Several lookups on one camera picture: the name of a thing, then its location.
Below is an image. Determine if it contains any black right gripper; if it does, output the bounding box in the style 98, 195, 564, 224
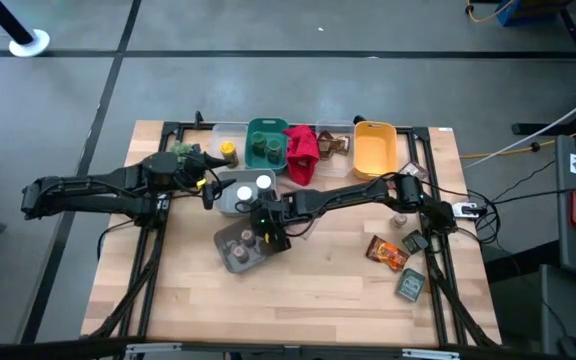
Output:
252, 194, 299, 254

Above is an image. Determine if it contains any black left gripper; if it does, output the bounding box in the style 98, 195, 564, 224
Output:
170, 144, 238, 211

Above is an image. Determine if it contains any dark grey plastic bin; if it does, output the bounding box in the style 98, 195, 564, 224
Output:
212, 217, 290, 275

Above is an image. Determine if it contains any yellow-lid spice jar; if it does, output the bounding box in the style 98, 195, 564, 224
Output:
219, 140, 241, 170

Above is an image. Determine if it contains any green-lid spice jar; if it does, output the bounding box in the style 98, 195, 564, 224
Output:
266, 138, 285, 165
251, 132, 269, 159

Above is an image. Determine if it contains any orange snack packet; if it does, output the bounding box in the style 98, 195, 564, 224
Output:
365, 234, 410, 272

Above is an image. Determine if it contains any dark square tin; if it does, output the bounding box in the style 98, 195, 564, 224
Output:
401, 229, 429, 255

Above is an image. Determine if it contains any green labelled square tin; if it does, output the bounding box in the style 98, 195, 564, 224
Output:
395, 268, 427, 303

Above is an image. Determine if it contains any silver brown foil packet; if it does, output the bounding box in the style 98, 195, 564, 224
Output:
400, 160, 429, 181

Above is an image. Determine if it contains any light grey plastic bin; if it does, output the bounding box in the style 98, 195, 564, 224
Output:
216, 168, 278, 217

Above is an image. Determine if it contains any clear plastic bin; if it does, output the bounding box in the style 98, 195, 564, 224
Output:
211, 123, 250, 176
315, 119, 357, 179

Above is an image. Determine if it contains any teal plastic bin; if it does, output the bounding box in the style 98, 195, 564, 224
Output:
244, 117, 291, 175

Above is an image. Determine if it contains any red cloth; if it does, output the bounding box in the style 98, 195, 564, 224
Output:
282, 124, 321, 187

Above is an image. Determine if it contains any orange plastic bin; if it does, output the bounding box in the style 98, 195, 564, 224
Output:
351, 120, 399, 181

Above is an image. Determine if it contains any black pole white base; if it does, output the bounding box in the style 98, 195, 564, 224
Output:
0, 0, 52, 58

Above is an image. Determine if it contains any black crossbar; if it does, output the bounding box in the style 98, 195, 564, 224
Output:
0, 337, 576, 360

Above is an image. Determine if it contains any dark grey cabinet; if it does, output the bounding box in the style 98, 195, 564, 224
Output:
540, 264, 576, 360

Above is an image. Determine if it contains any black computer mouse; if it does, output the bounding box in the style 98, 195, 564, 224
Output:
557, 334, 576, 360

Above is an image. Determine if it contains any blue box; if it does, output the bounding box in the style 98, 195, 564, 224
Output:
495, 0, 572, 27

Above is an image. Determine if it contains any black metal table frame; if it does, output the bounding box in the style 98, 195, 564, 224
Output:
87, 119, 502, 349

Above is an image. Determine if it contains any silver bracket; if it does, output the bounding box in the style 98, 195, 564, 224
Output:
401, 348, 462, 360
124, 342, 183, 359

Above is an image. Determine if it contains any yellow cable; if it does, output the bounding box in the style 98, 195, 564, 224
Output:
464, 0, 519, 25
460, 119, 576, 160

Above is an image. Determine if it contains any white cable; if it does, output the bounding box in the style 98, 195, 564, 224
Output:
462, 83, 576, 169

